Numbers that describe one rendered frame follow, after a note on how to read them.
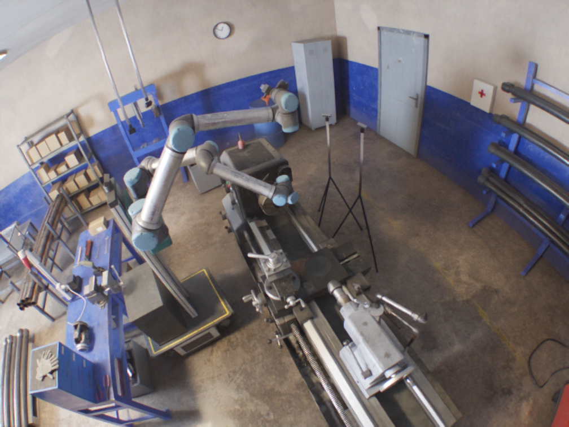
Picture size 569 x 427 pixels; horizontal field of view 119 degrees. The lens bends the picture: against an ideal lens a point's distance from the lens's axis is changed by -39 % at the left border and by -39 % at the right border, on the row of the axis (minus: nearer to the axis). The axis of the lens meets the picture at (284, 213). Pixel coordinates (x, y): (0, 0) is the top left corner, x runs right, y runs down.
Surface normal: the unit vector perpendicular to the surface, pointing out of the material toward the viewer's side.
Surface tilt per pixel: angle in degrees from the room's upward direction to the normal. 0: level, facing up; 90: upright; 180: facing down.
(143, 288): 0
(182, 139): 84
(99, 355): 0
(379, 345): 0
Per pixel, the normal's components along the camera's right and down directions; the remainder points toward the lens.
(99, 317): -0.14, -0.73
